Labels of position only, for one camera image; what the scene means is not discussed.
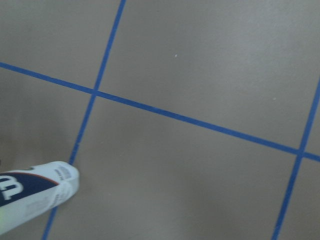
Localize clear tennis ball can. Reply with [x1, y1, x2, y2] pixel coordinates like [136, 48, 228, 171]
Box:
[0, 161, 80, 235]

